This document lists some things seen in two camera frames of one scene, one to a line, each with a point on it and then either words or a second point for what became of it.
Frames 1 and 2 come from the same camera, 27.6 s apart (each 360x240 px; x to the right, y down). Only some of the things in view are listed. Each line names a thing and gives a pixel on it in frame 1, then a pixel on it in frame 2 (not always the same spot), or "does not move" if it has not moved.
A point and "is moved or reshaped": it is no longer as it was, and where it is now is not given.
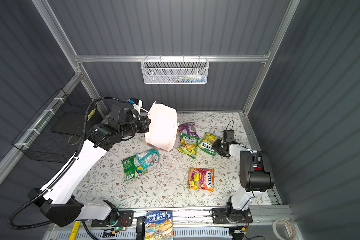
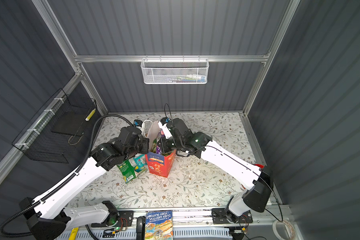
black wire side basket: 55,136 does not move
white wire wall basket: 174,71 does not move
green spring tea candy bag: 129,166 is moved or reshaped
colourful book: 159,225 does not move
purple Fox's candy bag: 188,129 is moved or reshaped
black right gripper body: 218,146 → 170,143
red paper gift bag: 161,129 → 158,165
